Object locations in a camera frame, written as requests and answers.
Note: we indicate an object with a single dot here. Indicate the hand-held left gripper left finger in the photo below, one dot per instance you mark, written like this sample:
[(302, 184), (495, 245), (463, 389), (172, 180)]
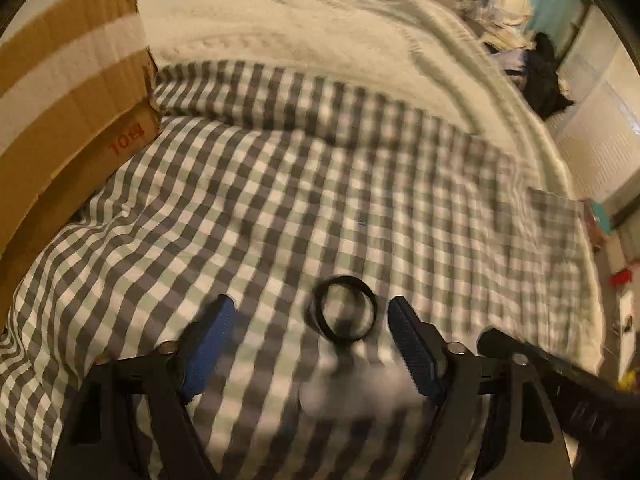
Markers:
[(210, 347)]

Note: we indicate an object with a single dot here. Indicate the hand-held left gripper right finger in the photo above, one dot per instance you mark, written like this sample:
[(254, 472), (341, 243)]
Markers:
[(412, 347)]

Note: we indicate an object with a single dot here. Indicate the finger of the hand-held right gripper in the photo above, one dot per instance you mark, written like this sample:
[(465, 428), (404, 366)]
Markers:
[(555, 367)]

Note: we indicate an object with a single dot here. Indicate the brown cardboard box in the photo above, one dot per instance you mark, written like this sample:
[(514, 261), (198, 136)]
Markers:
[(60, 85)]

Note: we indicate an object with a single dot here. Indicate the small yellow object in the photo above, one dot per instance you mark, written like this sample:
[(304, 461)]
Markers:
[(631, 381)]

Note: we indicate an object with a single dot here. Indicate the small red object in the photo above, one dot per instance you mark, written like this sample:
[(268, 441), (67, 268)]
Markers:
[(621, 278)]

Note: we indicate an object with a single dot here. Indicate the teal object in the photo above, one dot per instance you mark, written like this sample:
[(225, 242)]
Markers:
[(599, 216)]

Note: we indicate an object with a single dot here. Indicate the grey checked cloth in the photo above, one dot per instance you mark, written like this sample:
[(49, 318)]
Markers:
[(300, 185)]

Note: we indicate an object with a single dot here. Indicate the white wardrobe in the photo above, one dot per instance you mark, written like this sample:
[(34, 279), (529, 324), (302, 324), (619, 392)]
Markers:
[(600, 125)]

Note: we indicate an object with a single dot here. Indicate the black clothing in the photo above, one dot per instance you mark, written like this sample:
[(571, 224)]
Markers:
[(545, 80)]

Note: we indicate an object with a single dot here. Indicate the white dressing table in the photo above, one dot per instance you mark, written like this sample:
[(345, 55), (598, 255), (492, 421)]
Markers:
[(505, 37)]

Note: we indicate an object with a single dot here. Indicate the white knitted blanket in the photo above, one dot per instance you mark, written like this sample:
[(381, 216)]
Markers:
[(300, 25)]

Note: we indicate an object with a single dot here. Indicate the white round mirror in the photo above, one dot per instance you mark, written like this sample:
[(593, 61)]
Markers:
[(510, 2)]

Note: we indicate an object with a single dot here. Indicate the narrow blue curtain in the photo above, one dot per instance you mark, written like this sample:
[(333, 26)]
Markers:
[(550, 7)]

